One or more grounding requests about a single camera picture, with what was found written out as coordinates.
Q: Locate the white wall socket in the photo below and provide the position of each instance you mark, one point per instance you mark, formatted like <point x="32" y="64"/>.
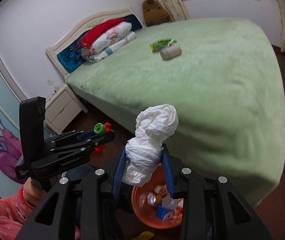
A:
<point x="50" y="82"/>

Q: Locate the blue milk carton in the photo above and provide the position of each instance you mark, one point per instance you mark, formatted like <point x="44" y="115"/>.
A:
<point x="161" y="212"/>

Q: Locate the white blue padded headboard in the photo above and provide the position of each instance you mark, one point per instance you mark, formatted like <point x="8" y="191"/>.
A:
<point x="66" y="54"/>

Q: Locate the red white crumpled carton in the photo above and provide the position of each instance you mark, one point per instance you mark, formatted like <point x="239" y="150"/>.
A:
<point x="176" y="214"/>

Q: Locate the yellow plastic stool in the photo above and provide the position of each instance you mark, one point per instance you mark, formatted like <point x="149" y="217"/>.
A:
<point x="146" y="235"/>

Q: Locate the crushed silver can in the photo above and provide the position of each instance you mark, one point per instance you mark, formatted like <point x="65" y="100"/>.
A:
<point x="152" y="199"/>

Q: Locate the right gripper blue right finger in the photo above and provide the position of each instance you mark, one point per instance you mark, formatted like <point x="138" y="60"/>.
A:
<point x="168" y="171"/>

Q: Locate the pink fleece left sleeve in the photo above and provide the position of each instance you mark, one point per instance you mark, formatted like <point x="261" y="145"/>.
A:
<point x="14" y="211"/>

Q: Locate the light green bed blanket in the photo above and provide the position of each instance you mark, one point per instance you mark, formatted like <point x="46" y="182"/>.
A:
<point x="226" y="87"/>

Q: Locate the white tissue wad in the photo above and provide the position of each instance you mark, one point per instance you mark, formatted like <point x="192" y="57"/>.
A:
<point x="143" y="152"/>

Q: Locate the brown plush toy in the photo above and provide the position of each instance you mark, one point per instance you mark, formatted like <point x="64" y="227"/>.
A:
<point x="154" y="14"/>

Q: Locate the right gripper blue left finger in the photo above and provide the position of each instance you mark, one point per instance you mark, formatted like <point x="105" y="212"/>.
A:
<point x="117" y="172"/>

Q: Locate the green snack bag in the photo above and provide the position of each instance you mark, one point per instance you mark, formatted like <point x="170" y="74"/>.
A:
<point x="161" y="44"/>

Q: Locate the red green toy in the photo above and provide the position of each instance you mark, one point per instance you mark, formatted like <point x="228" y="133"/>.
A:
<point x="100" y="145"/>

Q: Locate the red pillow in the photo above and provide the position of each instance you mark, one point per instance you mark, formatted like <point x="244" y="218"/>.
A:
<point x="92" y="35"/>

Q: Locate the white cylindrical bottle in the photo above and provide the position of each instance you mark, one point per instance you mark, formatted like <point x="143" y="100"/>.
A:
<point x="171" y="52"/>

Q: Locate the person's left hand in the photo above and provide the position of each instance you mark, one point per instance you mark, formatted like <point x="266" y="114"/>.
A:
<point x="32" y="194"/>

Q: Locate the orange plastic trash bin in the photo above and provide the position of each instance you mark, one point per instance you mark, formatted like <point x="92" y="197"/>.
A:
<point x="143" y="210"/>

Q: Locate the white bedside nightstand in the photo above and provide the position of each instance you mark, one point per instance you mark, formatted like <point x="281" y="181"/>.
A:
<point x="61" y="109"/>

